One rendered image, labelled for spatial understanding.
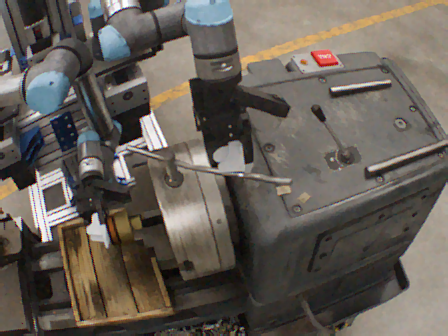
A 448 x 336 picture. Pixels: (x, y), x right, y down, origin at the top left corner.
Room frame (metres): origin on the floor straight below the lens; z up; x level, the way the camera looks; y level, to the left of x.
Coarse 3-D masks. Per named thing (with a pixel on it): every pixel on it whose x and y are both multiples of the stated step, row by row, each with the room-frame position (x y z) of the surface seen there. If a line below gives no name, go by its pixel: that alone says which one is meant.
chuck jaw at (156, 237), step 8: (160, 224) 0.54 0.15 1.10; (136, 232) 0.52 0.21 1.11; (144, 232) 0.52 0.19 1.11; (152, 232) 0.52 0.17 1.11; (160, 232) 0.52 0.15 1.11; (136, 240) 0.50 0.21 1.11; (144, 240) 0.50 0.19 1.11; (152, 240) 0.50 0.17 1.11; (160, 240) 0.49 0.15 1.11; (168, 240) 0.49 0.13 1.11; (144, 248) 0.49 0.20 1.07; (152, 248) 0.48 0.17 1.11; (160, 248) 0.47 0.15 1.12; (168, 248) 0.47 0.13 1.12; (152, 256) 0.47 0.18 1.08; (160, 256) 0.45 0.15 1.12; (168, 256) 0.45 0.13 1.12; (160, 264) 0.43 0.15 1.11; (168, 264) 0.44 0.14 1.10; (176, 264) 0.44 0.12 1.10; (184, 264) 0.43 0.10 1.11
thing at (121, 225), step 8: (112, 216) 0.57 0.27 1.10; (120, 216) 0.56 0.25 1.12; (128, 216) 0.56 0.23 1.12; (136, 216) 0.56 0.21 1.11; (112, 224) 0.54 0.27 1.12; (120, 224) 0.54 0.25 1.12; (128, 224) 0.53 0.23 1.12; (136, 224) 0.54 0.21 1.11; (112, 232) 0.52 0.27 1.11; (120, 232) 0.52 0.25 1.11; (128, 232) 0.52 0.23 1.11; (112, 240) 0.51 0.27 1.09; (120, 240) 0.51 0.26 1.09; (128, 240) 0.51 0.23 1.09
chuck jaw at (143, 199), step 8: (136, 168) 0.64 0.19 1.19; (144, 168) 0.64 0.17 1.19; (136, 176) 0.62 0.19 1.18; (144, 176) 0.62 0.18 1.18; (136, 184) 0.61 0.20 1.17; (144, 184) 0.61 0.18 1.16; (152, 184) 0.61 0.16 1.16; (136, 192) 0.60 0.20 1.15; (144, 192) 0.60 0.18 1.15; (152, 192) 0.60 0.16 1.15; (128, 200) 0.60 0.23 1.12; (136, 200) 0.59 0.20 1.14; (144, 200) 0.59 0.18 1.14; (152, 200) 0.59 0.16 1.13; (128, 208) 0.57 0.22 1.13; (136, 208) 0.57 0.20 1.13; (144, 208) 0.57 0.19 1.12; (152, 208) 0.58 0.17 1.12
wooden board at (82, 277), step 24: (144, 216) 0.71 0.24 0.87; (72, 240) 0.62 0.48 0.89; (72, 264) 0.53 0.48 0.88; (96, 264) 0.54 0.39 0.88; (120, 264) 0.54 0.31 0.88; (144, 264) 0.54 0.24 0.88; (72, 288) 0.44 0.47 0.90; (96, 288) 0.46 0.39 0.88; (120, 288) 0.46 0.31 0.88; (96, 312) 0.37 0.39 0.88; (120, 312) 0.38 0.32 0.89; (144, 312) 0.38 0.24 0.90; (168, 312) 0.38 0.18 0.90
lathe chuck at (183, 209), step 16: (176, 144) 0.69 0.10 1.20; (160, 176) 0.58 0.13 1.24; (192, 176) 0.57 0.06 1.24; (160, 192) 0.54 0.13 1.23; (176, 192) 0.54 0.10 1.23; (192, 192) 0.54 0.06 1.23; (160, 208) 0.51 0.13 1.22; (176, 208) 0.51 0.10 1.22; (192, 208) 0.51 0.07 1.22; (176, 224) 0.48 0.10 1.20; (192, 224) 0.48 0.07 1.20; (208, 224) 0.48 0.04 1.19; (176, 240) 0.46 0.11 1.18; (192, 240) 0.46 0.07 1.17; (208, 240) 0.46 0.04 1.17; (176, 256) 0.43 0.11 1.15; (192, 256) 0.44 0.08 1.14; (208, 256) 0.44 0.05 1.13; (192, 272) 0.42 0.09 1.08; (208, 272) 0.43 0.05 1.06
